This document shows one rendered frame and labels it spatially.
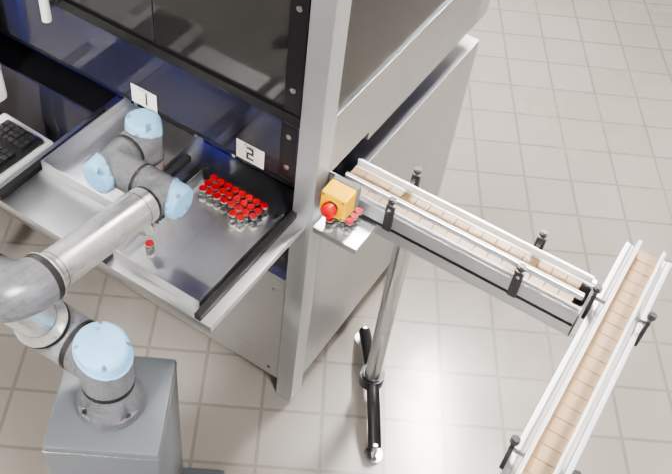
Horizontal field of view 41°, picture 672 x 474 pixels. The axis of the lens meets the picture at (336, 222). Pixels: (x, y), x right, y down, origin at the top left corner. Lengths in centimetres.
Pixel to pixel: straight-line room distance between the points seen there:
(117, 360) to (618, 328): 114
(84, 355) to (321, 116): 72
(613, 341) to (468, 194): 163
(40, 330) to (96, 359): 12
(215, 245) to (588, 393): 94
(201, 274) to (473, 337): 135
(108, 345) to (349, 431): 125
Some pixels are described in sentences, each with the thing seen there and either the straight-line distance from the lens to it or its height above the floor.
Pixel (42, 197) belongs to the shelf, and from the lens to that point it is 238.
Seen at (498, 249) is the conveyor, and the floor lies 97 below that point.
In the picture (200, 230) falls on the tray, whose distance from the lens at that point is 226.
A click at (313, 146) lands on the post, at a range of 209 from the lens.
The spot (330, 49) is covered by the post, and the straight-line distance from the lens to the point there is 190.
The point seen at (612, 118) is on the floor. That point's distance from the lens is 428.
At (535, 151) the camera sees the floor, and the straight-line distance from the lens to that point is 397.
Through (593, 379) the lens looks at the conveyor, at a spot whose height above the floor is 93.
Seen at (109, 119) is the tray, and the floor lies 88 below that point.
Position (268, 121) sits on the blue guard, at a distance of 214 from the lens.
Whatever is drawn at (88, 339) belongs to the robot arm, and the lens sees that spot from 191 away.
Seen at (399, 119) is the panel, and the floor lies 88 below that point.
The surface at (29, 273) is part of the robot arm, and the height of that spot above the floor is 138.
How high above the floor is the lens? 259
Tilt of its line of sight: 48 degrees down
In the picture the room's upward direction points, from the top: 8 degrees clockwise
